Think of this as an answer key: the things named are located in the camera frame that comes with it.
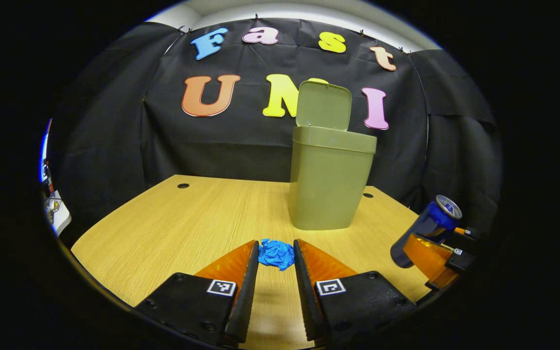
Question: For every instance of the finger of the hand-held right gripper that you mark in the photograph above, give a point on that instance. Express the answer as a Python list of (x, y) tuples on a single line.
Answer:
[(428, 260), (467, 232)]

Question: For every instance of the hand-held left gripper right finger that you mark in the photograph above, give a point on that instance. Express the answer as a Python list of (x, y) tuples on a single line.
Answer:
[(304, 296)]

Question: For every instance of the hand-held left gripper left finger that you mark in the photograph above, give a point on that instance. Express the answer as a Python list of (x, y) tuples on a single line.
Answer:
[(246, 296)]

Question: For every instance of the blue pop can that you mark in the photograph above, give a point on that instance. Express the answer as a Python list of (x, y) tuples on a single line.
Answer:
[(426, 228)]

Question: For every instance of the blue paper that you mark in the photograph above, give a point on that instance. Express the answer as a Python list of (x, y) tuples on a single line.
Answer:
[(276, 253)]

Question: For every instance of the green desktop garbage bin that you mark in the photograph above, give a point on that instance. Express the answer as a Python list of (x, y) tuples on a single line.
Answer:
[(328, 184)]

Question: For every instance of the wooden desktop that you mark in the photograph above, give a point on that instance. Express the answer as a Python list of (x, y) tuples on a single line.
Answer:
[(187, 223)]

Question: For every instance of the black backdrop cloth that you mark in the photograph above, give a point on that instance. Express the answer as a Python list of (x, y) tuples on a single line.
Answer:
[(114, 146)]

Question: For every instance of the white side table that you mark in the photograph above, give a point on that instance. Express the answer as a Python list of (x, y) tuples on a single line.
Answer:
[(59, 216)]

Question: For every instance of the computer monitor screen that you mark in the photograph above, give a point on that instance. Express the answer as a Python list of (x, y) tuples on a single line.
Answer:
[(45, 160)]

